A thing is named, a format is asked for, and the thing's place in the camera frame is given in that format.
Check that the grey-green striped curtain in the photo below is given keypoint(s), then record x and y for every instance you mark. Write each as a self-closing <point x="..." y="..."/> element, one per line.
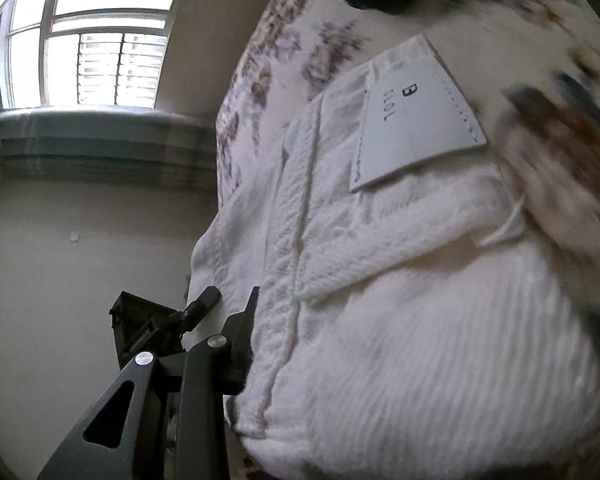
<point x="90" y="150"/>

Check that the white pants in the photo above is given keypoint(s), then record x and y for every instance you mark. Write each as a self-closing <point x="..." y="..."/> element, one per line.
<point x="405" y="310"/>

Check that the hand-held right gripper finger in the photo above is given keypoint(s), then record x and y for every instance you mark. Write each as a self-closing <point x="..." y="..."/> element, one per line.
<point x="240" y="340"/>

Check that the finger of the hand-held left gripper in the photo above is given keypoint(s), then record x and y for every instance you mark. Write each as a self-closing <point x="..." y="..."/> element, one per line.
<point x="202" y="306"/>

